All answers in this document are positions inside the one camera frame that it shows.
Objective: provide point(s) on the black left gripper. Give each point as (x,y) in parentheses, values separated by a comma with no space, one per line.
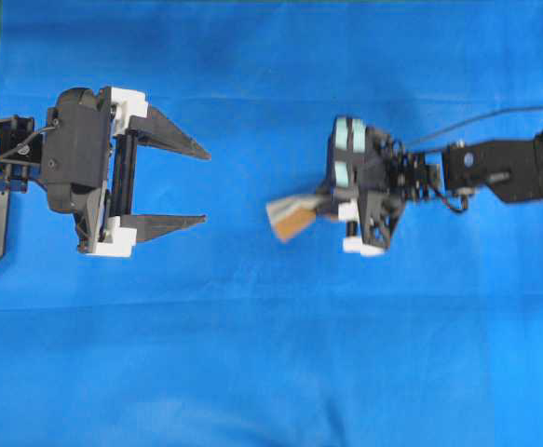
(75,163)

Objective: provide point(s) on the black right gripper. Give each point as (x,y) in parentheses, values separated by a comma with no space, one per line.
(356,186)

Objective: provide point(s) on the grey and orange sponge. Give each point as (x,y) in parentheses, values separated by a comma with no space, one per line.
(291,215)

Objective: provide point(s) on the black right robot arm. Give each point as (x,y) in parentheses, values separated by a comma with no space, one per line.
(511,169)

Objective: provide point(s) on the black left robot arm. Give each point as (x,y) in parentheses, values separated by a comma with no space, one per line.
(21,148)

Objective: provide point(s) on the blue table cloth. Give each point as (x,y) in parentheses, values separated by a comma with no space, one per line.
(220,335)

